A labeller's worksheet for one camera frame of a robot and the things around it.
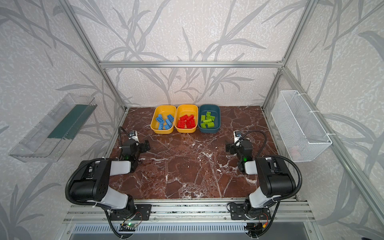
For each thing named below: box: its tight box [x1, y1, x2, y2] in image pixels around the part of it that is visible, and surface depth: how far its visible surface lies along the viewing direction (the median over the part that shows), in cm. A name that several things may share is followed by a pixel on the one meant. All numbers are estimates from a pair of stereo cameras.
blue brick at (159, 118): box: [155, 114, 165, 124], surface depth 107 cm
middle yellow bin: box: [174, 104, 199, 134], surface depth 114 cm
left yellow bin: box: [150, 105, 177, 135], surface depth 114 cm
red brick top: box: [177, 120, 185, 129], surface depth 110 cm
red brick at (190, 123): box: [186, 119, 196, 129], surface depth 110 cm
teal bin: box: [198, 104, 221, 134], surface depth 113 cm
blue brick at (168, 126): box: [165, 122, 172, 130], surface depth 110 cm
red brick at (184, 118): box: [179, 114, 189, 121], surface depth 114 cm
